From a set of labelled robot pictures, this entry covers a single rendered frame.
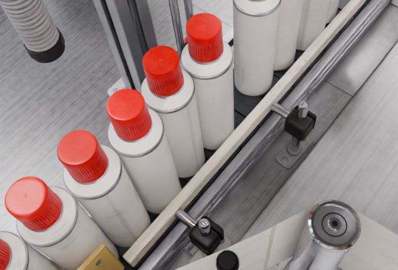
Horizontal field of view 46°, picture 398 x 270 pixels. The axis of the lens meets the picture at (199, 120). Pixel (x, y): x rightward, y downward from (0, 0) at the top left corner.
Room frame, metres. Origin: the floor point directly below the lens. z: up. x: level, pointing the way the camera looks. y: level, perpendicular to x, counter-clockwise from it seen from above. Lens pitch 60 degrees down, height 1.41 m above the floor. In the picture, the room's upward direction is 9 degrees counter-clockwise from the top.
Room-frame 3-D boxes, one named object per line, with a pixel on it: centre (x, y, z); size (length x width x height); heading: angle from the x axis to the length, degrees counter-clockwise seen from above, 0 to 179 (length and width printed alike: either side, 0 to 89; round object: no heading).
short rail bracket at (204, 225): (0.16, 0.02, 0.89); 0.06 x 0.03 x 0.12; 43
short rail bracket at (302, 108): (0.27, -0.12, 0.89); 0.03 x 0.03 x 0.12; 43
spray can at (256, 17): (0.36, -0.08, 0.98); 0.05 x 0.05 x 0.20
